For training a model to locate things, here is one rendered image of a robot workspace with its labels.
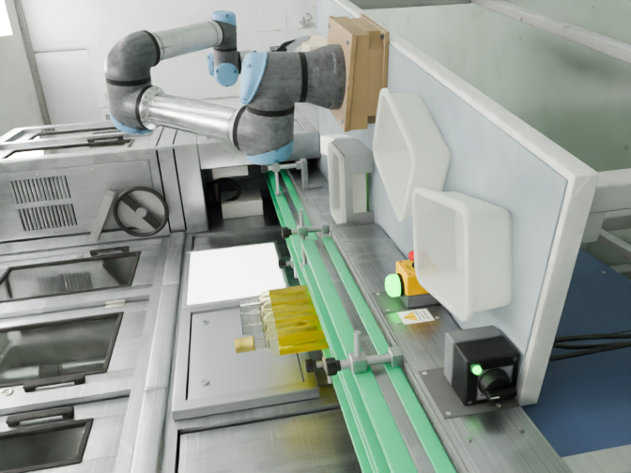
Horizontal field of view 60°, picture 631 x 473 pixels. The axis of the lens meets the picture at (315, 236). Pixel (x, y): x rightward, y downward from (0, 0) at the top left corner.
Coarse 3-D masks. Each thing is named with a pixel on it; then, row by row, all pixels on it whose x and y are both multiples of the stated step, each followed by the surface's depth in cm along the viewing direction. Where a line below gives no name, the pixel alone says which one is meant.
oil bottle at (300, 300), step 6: (270, 300) 137; (276, 300) 137; (282, 300) 137; (288, 300) 137; (294, 300) 136; (300, 300) 136; (306, 300) 136; (312, 300) 136; (264, 306) 135; (270, 306) 135; (276, 306) 134; (282, 306) 134; (288, 306) 134; (294, 306) 134; (300, 306) 134; (264, 312) 134
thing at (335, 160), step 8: (328, 144) 157; (328, 152) 159; (336, 152) 146; (328, 160) 160; (336, 160) 160; (328, 168) 161; (336, 168) 161; (344, 168) 146; (336, 176) 162; (344, 176) 146; (336, 184) 163; (344, 184) 147; (336, 192) 164; (344, 192) 147; (336, 200) 165; (344, 200) 148; (336, 208) 165; (344, 208) 149; (336, 216) 161; (344, 216) 150
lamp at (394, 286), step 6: (390, 276) 106; (396, 276) 106; (390, 282) 105; (396, 282) 105; (402, 282) 105; (390, 288) 105; (396, 288) 105; (402, 288) 105; (390, 294) 106; (396, 294) 106; (402, 294) 106
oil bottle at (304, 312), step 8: (272, 312) 131; (280, 312) 131; (288, 312) 131; (296, 312) 131; (304, 312) 131; (312, 312) 130; (264, 320) 129; (272, 320) 128; (280, 320) 128; (288, 320) 128; (296, 320) 128; (264, 328) 129
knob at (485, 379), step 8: (496, 368) 77; (488, 376) 77; (496, 376) 76; (504, 376) 76; (480, 384) 77; (488, 384) 76; (496, 384) 76; (504, 384) 76; (512, 384) 77; (488, 392) 75; (496, 392) 75; (504, 392) 75; (512, 392) 75; (496, 400) 77
